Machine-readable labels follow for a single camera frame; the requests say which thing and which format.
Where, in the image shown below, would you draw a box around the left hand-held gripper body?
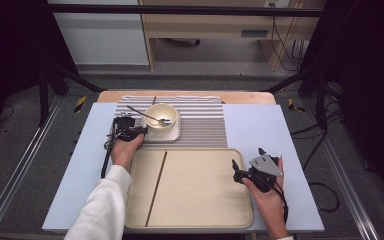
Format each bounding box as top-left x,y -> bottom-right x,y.
113,111 -> 138,143

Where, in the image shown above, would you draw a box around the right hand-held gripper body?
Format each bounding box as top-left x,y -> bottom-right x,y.
245,153 -> 284,194

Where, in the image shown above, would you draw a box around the metal spoon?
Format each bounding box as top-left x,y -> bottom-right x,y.
126,105 -> 173,128

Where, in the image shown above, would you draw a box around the white square plate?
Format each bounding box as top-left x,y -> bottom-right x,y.
139,109 -> 182,144

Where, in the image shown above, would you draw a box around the cream bowl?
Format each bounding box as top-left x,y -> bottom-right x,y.
143,102 -> 178,131

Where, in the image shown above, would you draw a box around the beige tray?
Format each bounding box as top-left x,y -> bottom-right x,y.
123,147 -> 254,230

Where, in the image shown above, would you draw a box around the person's left hand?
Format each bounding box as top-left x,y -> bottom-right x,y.
110,133 -> 145,173

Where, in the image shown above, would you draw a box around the person's right hand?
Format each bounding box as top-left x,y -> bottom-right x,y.
241,156 -> 286,216

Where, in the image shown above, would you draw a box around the yellow black tape strip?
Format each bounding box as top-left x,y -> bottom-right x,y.
73,95 -> 88,114
287,98 -> 307,113

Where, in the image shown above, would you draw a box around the wooden table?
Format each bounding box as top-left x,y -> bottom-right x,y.
97,89 -> 277,105

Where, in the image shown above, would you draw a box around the striped placemat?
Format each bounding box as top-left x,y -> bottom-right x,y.
108,95 -> 229,150

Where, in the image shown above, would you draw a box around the black metal stand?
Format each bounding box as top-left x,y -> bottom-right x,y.
264,66 -> 330,131
38,61 -> 105,128

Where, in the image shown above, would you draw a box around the white cabinet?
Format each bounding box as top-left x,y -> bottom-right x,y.
46,0 -> 150,66

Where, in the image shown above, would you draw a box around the light wooden desk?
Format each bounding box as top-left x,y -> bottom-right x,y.
138,0 -> 328,73

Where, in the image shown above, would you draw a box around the black horizontal bar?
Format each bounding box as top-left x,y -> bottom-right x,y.
46,3 -> 324,18

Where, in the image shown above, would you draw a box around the dark curtain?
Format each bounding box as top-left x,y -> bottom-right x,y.
0,0 -> 79,148
299,0 -> 384,201

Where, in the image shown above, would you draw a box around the left hand-held gripper cable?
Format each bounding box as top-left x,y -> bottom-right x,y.
100,117 -> 120,180

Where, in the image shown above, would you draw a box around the hand-held gripper cable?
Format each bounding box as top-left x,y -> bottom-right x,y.
263,179 -> 290,225
100,117 -> 120,180

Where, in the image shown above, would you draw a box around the right hand-held gripper cable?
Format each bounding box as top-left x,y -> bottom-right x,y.
263,179 -> 290,225

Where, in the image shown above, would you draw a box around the black floor cable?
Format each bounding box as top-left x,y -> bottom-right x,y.
289,109 -> 345,213

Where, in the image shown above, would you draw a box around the aluminium floor rail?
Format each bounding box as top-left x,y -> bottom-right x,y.
302,99 -> 381,240
0,96 -> 64,240

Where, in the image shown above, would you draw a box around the black hanging cables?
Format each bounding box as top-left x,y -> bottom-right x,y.
270,16 -> 306,73

